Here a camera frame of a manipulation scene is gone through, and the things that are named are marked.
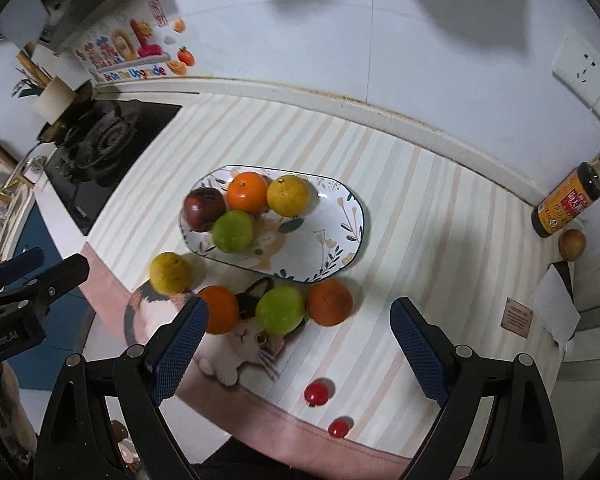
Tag green apple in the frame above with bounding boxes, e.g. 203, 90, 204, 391
211, 210, 254, 254
256, 286, 304, 336

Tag dark red apple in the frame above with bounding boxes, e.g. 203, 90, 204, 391
183, 188, 226, 232

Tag bright orange tangerine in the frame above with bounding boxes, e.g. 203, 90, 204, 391
226, 171, 268, 214

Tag yellow lemon fruit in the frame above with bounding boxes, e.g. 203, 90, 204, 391
266, 174, 310, 218

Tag orange tangerine near edge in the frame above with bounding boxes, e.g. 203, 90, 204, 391
197, 285, 239, 335

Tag small yellow lemon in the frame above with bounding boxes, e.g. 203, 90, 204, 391
148, 252, 193, 296

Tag white paper card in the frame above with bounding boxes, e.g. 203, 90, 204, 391
528, 260, 581, 350

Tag red cherry tomato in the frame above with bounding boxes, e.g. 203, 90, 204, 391
303, 380, 330, 408
328, 417, 352, 439

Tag large dark orange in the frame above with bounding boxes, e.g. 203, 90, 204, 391
306, 280, 353, 327

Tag black gas stove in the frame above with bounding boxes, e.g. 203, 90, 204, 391
45, 100, 181, 235

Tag small brown round fruit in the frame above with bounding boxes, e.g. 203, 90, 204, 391
558, 229, 586, 262

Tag floral oval ceramic plate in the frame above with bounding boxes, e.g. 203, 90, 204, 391
178, 171, 365, 283

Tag brown sauce bottle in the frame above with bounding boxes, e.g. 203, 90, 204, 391
531, 154, 600, 238

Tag colourful wall sticker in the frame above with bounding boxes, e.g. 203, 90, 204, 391
72, 0, 196, 84

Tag white wall socket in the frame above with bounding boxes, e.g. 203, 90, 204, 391
552, 30, 600, 120

